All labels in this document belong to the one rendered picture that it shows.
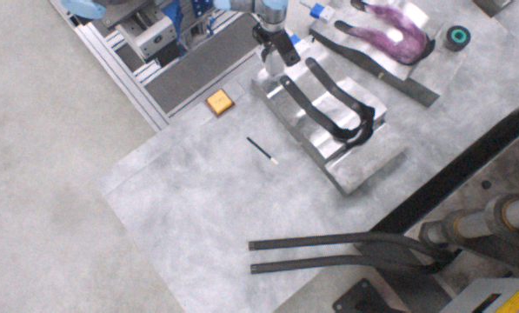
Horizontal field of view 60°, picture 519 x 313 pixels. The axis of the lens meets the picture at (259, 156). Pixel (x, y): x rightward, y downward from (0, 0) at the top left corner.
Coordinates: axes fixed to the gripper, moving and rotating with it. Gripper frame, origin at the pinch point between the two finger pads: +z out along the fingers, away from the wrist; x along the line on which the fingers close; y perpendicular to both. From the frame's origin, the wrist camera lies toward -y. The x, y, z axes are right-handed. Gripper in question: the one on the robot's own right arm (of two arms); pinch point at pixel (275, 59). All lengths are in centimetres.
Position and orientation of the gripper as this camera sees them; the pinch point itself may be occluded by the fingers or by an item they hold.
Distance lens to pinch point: 149.0
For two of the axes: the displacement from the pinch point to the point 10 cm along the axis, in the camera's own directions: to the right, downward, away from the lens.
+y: -6.2, -7.6, 2.0
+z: 0.0, 2.6, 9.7
